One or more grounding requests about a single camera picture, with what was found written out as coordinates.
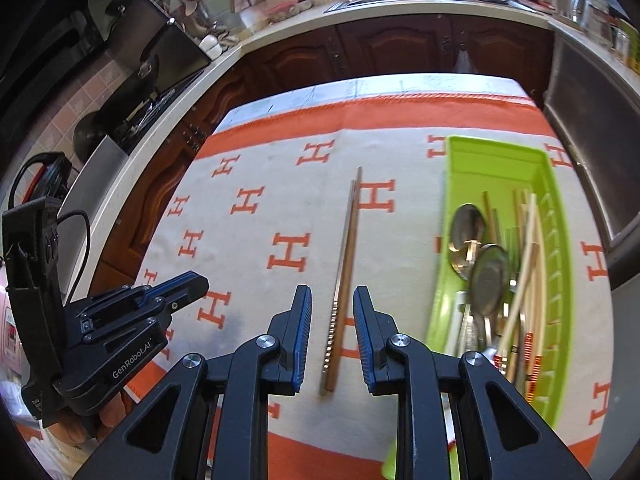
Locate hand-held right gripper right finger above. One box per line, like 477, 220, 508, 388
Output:
352, 286, 591, 480

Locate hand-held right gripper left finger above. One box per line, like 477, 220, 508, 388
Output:
72, 284, 313, 480

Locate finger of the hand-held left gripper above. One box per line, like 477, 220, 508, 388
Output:
69, 270, 202, 322
81, 275, 211, 352

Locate twisted metal chopstick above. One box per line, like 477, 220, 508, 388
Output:
320, 178, 358, 366

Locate white plastic spoon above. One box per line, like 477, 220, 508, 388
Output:
444, 290, 472, 357

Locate green plastic utensil tray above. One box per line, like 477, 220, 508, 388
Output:
382, 134, 573, 480

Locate person's left forearm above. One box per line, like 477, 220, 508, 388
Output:
10, 410, 101, 476

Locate person's left hand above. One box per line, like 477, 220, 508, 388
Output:
65, 387, 132, 443

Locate small steel side panel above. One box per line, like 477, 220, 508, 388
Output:
57, 135, 131, 221

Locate orange and grey printed blanket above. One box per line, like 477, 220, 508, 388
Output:
120, 95, 616, 480

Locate black wok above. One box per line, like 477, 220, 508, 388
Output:
74, 114, 108, 158

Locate black gas stove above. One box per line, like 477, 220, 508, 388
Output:
112, 85, 176, 153

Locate steel stove splash screen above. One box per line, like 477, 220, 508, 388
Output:
107, 0, 213, 106

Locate light blue table cover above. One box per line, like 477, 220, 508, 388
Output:
217, 72, 531, 131

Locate black range hood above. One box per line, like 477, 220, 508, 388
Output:
0, 0, 151, 126

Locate bag hanging on cabinet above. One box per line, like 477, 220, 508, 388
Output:
452, 50, 476, 78

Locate dark wooden kitchen cabinets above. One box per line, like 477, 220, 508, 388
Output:
92, 12, 556, 291

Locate grey metal cabinet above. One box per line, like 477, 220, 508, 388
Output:
542, 22, 640, 291

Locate food container pink lid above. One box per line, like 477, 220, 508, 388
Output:
265, 2, 303, 23

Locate steel sink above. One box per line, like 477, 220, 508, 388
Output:
325, 0, 511, 13

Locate glass pitcher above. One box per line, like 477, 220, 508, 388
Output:
575, 0, 616, 46

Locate green box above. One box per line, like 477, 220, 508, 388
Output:
617, 20, 640, 68

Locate black cable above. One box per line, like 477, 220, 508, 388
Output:
10, 152, 93, 291

